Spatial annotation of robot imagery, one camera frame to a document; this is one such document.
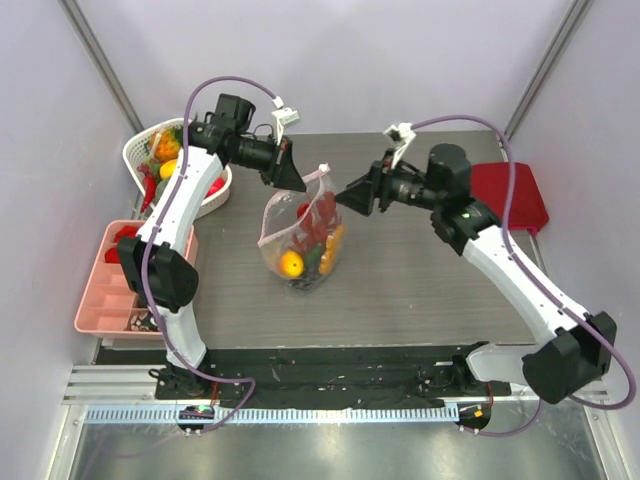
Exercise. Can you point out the pink compartment tray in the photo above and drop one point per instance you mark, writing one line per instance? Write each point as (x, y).
(108, 305)

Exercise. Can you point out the red folded cloth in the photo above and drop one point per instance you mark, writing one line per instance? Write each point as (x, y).
(489, 183)

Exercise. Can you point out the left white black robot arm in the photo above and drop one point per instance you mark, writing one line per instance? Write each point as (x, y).
(153, 261)

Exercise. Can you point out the green toy pumpkin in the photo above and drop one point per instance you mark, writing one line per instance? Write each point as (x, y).
(160, 188)

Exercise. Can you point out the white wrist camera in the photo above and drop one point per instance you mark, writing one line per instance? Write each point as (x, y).
(400, 136)
(282, 118)

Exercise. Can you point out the red toy apple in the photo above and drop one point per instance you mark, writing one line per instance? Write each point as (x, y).
(216, 186)

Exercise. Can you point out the red toy chili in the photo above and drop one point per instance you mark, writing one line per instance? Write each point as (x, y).
(150, 186)

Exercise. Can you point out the red felt pieces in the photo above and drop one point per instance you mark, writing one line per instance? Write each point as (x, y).
(123, 244)

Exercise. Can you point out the orange toy pineapple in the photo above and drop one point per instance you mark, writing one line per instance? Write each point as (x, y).
(165, 146)

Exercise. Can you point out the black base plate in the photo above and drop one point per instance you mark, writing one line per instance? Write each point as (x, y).
(320, 378)

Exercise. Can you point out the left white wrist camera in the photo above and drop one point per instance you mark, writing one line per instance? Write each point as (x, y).
(282, 118)

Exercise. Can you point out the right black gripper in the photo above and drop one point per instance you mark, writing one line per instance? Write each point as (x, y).
(376, 187)

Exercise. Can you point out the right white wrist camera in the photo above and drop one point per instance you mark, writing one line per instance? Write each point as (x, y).
(400, 136)

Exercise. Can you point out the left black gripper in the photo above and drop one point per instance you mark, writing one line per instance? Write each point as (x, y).
(282, 173)

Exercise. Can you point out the yellow toy orange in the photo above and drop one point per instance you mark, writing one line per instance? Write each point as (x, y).
(167, 169)

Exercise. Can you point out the clear zip top bag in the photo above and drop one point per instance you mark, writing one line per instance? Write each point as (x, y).
(279, 220)

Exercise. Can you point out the black toy grapes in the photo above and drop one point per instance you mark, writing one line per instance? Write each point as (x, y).
(306, 282)

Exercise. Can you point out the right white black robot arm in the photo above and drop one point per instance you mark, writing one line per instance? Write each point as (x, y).
(567, 353)

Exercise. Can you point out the yellow orange toy pepper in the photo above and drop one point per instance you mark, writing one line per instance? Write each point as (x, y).
(291, 265)

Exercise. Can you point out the green toy chili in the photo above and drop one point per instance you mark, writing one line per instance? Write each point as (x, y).
(313, 259)

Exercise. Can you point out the red plastic lobster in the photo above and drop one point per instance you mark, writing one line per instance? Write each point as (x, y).
(316, 221)

